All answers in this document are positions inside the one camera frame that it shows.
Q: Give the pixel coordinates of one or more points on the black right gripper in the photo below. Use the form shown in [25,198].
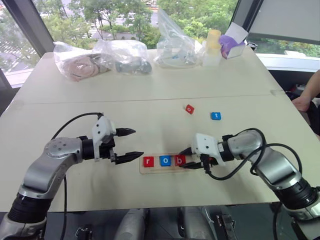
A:
[207,161]

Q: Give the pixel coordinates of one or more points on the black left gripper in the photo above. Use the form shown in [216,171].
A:
[106,150]

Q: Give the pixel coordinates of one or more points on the red letter b block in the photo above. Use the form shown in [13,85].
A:
[178,161]

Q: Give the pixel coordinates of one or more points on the bystander bare forearm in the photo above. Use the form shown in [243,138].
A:
[312,85]

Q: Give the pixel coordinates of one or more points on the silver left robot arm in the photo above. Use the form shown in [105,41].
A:
[50,160]

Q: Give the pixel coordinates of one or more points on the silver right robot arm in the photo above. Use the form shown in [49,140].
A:
[275,165]

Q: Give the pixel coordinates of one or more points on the blue letter o block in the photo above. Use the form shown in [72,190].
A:
[165,161]

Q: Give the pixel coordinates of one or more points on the red letter r block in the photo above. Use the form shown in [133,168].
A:
[148,161]

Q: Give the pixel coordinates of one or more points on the wooden letter tray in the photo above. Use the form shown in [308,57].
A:
[160,170]

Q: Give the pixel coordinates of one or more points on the red letter o block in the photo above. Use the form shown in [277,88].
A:
[190,109]

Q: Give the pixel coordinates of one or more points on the blue letter t block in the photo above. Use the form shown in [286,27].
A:
[216,116]

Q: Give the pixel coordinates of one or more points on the grey rounded robot leg shape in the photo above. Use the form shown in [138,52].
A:
[197,225]
[131,225]

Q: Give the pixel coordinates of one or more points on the bystander bare hand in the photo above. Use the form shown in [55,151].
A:
[301,103]

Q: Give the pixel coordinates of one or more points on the plastic bag with grey object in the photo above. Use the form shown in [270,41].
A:
[130,62]

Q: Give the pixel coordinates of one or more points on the plastic bag with pink items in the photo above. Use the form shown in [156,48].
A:
[77,67]

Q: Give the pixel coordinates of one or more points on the tall clear plastic bag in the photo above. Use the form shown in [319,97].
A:
[172,47]

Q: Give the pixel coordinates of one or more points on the stack of yellow plastic cups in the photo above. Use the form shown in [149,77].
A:
[213,47]

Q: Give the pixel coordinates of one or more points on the purple glove box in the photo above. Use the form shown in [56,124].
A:
[232,46]

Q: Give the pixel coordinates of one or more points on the grey window roller blind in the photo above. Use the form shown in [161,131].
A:
[285,20]

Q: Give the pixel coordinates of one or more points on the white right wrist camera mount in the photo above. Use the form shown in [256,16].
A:
[206,145]

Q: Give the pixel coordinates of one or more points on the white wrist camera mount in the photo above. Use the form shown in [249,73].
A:
[102,128]
[206,145]

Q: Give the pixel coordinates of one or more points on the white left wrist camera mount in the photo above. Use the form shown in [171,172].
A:
[102,128]

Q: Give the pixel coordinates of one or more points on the grey window frame pillar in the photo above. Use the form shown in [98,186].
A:
[243,17]
[30,22]

